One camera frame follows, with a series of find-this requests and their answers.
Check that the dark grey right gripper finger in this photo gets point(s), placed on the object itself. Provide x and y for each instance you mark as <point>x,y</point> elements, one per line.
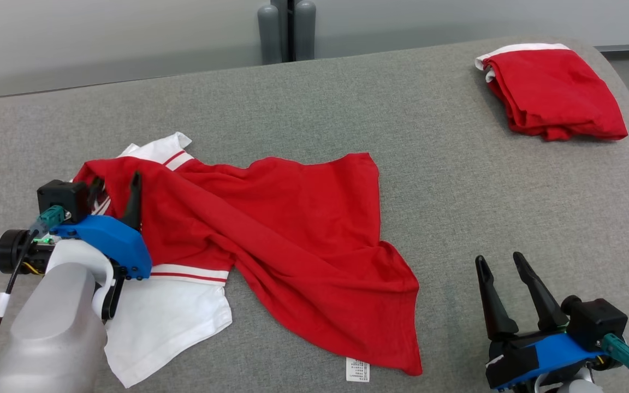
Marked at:
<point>541,305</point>
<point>494,311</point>

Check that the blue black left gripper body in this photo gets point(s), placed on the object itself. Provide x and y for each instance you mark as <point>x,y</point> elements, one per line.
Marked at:
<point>118,245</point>

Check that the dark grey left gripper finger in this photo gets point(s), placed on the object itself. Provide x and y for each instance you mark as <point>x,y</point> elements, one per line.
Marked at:
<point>134,204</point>
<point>96,191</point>

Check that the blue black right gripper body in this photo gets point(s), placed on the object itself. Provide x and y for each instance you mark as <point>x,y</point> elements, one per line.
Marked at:
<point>555,352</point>

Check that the red and white jersey shirt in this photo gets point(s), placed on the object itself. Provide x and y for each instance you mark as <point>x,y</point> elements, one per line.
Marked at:
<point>292,229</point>

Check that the red shorts with white stripe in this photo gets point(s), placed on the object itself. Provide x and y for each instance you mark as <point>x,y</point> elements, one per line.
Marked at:
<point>555,93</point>

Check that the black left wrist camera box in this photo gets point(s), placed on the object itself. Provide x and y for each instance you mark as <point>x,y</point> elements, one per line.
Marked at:
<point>63,196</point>

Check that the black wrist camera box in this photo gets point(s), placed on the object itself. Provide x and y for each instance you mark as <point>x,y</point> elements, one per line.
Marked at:
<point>598,322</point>
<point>63,196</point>

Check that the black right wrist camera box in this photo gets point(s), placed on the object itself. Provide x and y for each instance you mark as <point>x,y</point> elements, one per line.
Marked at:
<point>598,322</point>

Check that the grey partition post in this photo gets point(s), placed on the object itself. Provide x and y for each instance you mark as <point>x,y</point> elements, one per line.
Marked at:
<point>287,33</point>

